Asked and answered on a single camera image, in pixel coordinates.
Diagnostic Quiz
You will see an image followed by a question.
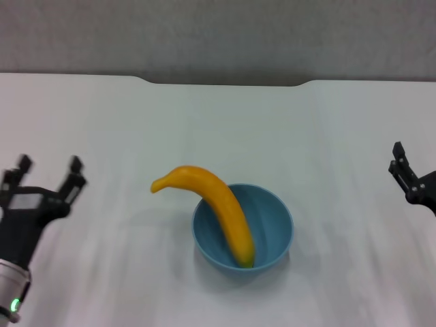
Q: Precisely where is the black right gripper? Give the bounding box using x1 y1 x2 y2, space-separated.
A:
387 140 436 218

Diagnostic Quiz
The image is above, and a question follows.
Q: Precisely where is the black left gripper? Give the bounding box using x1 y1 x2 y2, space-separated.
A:
0 155 87 270

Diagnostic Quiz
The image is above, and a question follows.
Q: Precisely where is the blue bowl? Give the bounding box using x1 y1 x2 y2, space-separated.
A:
191 183 295 277

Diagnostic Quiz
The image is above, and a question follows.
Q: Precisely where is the yellow banana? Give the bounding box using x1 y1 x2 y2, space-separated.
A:
151 165 257 270

